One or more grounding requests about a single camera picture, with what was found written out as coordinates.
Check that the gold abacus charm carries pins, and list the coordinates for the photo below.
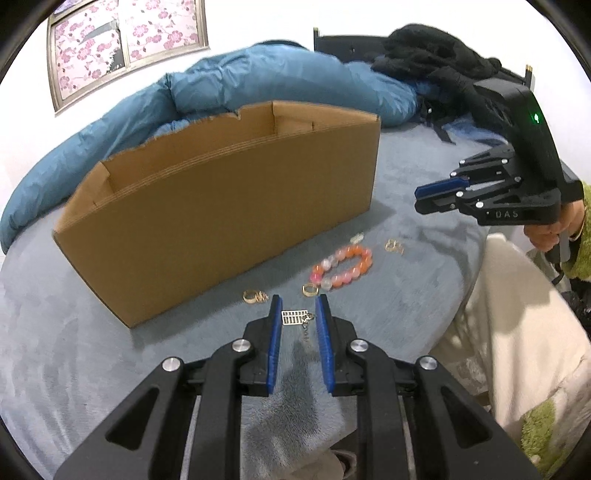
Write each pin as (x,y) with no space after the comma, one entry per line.
(295,318)

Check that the grey fleece blanket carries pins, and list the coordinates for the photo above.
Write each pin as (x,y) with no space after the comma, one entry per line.
(69,369)

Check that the beige slipper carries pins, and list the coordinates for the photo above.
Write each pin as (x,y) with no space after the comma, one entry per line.
(344,464)

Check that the blue towel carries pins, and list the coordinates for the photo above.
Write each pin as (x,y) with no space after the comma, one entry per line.
(475,131)

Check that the gold hoop earring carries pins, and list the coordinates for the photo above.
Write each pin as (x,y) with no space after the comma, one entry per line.
(304,290)

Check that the floral window poster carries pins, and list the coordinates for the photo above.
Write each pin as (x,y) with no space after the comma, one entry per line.
(78,55)

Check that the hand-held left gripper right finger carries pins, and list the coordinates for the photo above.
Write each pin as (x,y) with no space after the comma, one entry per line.
(325,350)

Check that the person's right hand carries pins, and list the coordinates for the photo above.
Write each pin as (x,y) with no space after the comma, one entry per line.
(570,221)

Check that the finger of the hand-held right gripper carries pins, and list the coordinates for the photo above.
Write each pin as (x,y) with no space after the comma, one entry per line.
(438,187)
(438,204)

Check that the black clothing pile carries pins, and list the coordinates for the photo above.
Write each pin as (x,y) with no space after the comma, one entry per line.
(341,48)

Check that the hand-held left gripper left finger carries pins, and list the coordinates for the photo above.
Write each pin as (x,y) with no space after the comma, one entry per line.
(275,341)

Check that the green fleece garment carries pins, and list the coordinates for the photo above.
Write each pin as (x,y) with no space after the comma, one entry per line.
(540,429)

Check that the brown cardboard box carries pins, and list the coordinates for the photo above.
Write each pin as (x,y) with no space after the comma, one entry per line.
(207,221)

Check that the cream blanket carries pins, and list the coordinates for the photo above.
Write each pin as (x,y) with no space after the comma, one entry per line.
(508,323)

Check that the blue duvet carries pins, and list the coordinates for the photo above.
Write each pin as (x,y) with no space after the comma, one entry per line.
(277,78)

